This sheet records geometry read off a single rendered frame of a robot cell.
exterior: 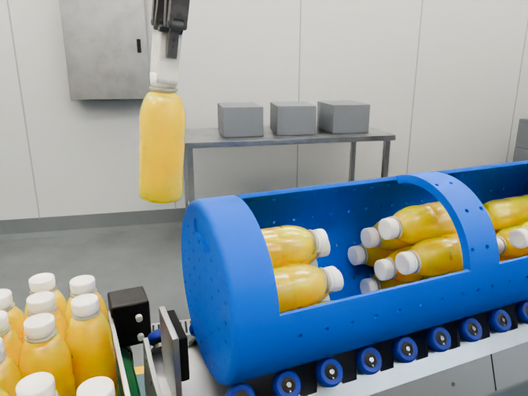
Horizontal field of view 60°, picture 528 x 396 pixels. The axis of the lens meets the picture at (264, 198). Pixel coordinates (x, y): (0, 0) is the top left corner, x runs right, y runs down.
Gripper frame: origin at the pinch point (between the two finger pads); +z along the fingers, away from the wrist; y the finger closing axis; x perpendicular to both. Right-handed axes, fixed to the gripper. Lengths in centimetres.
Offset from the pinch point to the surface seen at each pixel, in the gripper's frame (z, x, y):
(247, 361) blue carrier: 36.1, -8.5, -23.7
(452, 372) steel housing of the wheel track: 46, -50, -24
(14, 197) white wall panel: 147, 33, 342
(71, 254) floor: 170, -7, 276
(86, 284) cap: 36.3, 9.6, 0.5
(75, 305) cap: 36.0, 11.5, -6.0
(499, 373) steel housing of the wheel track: 47, -61, -26
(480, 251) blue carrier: 22, -48, -24
